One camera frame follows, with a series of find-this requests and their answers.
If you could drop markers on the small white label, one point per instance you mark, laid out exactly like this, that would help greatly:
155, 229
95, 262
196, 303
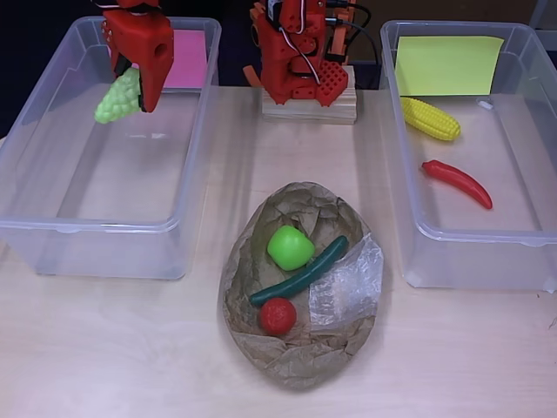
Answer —
485, 104

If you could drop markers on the green toy apple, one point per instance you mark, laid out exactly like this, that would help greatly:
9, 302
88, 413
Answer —
289, 248

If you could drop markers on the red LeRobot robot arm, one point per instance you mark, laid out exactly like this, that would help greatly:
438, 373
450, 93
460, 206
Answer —
283, 56

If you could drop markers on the yellow sticky note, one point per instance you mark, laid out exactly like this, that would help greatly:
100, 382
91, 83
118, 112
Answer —
448, 65

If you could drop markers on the pink sticky note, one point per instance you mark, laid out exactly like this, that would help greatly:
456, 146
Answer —
189, 58

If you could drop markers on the dark green toy cucumber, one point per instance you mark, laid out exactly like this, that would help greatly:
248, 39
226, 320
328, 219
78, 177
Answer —
304, 276

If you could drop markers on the light green toy grapes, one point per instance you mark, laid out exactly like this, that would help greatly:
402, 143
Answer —
117, 102

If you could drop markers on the red toy chili pepper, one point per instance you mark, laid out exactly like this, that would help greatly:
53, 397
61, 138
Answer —
461, 180

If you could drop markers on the yellow toy corn cob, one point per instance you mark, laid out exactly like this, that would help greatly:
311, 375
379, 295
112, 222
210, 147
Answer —
431, 119

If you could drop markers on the crumpled brown paper bag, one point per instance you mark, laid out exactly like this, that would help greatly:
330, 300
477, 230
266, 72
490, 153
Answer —
300, 366

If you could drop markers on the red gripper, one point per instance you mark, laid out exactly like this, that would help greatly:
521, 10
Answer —
140, 47

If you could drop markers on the clear plastic bin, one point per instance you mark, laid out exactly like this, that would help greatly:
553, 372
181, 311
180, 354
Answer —
470, 226
109, 174

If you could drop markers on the red toy tomato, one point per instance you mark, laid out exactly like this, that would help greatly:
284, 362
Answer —
278, 317

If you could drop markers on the wooden base block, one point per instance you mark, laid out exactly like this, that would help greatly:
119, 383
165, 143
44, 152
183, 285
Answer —
304, 113

